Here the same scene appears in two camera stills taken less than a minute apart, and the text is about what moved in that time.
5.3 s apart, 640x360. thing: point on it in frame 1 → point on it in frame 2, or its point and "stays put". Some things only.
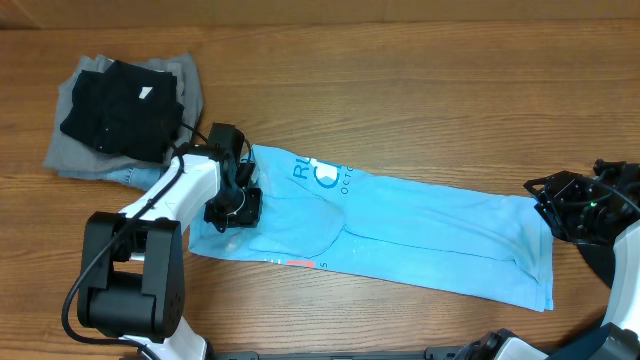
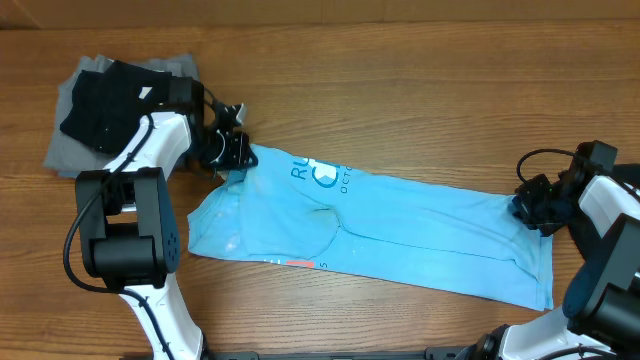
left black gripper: x=249 y=217 → x=237 y=158
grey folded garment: x=69 y=153 stays put
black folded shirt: x=128 y=109 stays put
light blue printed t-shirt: x=328 y=213 stays put
